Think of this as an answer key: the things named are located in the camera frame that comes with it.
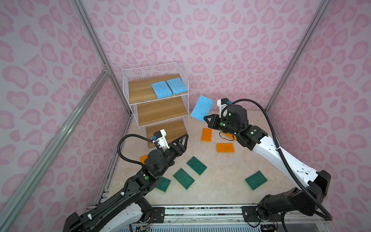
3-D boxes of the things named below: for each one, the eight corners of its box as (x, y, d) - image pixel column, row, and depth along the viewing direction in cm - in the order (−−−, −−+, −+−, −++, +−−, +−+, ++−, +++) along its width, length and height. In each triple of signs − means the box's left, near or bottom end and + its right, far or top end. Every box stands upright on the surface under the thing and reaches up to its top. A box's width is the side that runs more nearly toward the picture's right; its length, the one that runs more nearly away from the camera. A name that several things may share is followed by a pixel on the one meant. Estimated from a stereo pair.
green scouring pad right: (252, 190, 83) (253, 189, 81) (244, 179, 87) (245, 178, 85) (266, 181, 86) (267, 180, 84) (257, 171, 90) (258, 170, 88)
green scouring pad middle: (173, 176, 88) (173, 175, 87) (181, 169, 91) (181, 167, 90) (186, 189, 83) (186, 188, 82) (194, 181, 86) (194, 179, 85)
